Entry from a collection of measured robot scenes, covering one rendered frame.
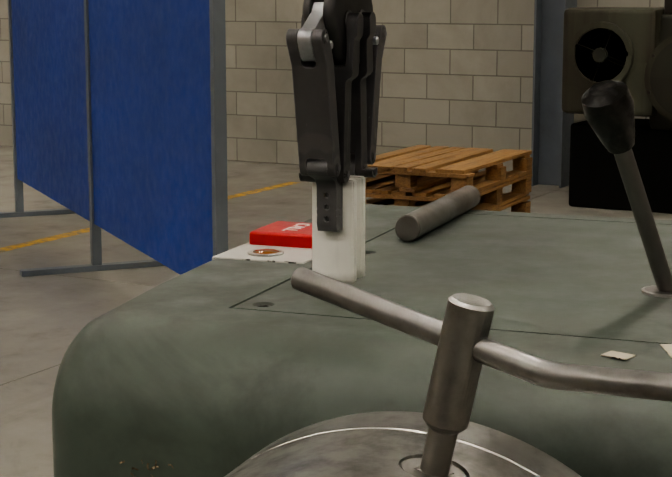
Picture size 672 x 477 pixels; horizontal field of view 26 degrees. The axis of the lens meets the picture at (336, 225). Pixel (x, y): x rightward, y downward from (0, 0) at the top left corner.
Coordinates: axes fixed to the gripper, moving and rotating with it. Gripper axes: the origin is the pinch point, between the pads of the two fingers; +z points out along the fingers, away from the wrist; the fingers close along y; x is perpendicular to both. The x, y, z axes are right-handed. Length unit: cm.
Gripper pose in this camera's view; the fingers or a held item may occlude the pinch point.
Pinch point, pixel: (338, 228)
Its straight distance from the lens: 98.6
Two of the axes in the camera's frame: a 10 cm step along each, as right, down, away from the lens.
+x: 9.4, 0.6, -3.4
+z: 0.0, 9.9, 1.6
